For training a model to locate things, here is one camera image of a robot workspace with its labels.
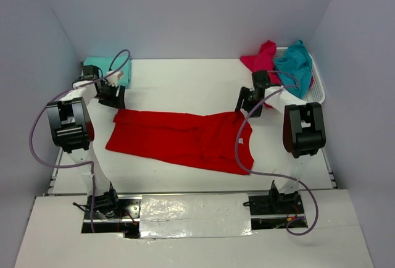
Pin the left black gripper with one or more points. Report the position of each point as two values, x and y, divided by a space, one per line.
116 102

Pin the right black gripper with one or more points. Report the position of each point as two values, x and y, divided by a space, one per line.
244 94

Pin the mint green t shirt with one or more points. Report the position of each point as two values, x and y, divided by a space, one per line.
104 64

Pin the teal blue t shirt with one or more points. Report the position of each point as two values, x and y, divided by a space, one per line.
295 69

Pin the red t shirt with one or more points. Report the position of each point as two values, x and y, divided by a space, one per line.
199 141

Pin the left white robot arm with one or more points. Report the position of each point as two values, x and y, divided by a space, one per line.
72 130

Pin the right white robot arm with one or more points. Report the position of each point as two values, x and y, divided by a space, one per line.
303 133

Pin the magenta pink t shirt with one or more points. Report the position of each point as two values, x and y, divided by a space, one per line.
263 60

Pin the white plastic basket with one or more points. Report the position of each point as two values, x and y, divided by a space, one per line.
316 92

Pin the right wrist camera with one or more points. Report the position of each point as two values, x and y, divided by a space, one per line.
261 79

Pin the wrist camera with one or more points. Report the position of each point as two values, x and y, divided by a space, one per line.
90 71
261 79

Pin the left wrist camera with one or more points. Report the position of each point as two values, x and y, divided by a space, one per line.
90 71

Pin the aluminium rail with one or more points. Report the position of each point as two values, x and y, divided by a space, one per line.
248 192

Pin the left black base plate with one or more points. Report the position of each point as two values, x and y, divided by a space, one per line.
124 207

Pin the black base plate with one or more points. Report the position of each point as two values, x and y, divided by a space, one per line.
124 207
270 204

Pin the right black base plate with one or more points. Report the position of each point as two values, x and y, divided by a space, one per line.
270 204

